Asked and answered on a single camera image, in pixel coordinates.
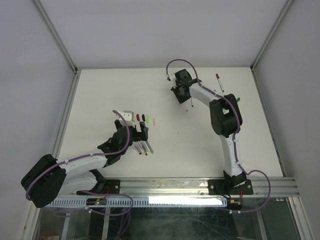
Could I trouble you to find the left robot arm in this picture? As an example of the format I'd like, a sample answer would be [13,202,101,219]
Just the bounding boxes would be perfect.
[21,120,149,208]

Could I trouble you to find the blue marker pen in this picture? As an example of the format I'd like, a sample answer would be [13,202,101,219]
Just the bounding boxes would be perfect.
[134,142,143,155]

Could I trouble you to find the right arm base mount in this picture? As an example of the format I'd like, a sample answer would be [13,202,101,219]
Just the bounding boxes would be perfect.
[207,170,254,198]

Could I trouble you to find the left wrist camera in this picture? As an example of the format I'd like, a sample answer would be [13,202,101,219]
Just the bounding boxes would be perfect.
[118,110,135,127]

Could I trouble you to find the aluminium front rail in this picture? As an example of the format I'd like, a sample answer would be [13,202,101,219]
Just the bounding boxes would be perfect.
[119,176,300,198]

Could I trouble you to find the grey pen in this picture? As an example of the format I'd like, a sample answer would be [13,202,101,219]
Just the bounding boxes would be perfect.
[145,141,154,154]

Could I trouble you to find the controller board with LEDs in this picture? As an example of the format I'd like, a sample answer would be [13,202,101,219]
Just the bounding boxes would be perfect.
[86,197,109,206]

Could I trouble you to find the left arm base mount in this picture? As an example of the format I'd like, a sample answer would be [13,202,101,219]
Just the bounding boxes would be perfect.
[76,169,121,195]

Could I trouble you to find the yellow marker pen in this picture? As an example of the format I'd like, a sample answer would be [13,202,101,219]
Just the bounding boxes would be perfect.
[137,142,146,155]

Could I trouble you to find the dark red cap marker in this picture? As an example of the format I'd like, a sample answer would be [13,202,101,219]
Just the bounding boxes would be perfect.
[215,73,225,93]

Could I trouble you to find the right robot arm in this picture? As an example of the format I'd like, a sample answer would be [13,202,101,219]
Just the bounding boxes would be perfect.
[171,69,247,194]

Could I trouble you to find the light green cap marker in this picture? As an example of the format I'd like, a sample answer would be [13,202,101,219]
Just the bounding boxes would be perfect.
[143,141,154,154]

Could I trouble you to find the slotted cable duct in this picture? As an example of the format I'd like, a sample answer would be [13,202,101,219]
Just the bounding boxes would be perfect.
[47,195,227,209]

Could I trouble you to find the brown cap marker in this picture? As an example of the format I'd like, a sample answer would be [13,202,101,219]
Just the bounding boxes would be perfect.
[139,142,148,156]

